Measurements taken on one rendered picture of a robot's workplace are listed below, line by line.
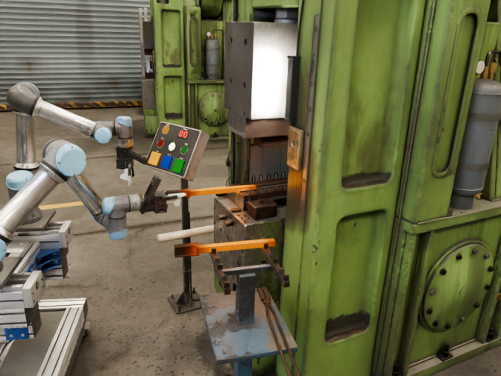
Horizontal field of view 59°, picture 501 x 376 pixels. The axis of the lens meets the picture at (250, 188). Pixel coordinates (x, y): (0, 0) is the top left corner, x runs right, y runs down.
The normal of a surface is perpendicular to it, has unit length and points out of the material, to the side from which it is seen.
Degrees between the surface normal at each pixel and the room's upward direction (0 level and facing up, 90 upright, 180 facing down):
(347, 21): 89
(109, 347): 0
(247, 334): 0
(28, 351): 0
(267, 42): 90
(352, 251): 90
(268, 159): 90
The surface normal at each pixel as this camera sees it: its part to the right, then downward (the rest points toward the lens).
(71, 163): 0.76, 0.17
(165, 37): 0.26, 0.33
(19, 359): 0.03, -0.94
